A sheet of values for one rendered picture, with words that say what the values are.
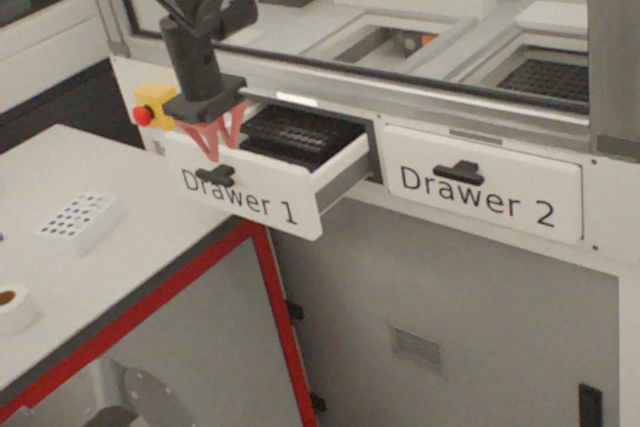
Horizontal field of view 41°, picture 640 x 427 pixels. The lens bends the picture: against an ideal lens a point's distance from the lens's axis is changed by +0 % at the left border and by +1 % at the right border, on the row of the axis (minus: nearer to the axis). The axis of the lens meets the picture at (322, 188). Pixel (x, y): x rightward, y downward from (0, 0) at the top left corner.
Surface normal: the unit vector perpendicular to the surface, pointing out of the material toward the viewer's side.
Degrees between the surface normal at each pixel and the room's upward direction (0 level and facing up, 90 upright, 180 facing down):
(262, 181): 90
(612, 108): 90
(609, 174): 90
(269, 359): 90
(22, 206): 0
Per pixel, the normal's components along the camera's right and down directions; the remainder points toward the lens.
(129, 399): 0.74, -0.67
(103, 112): 0.76, 0.22
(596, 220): -0.62, 0.51
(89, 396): -0.51, -0.65
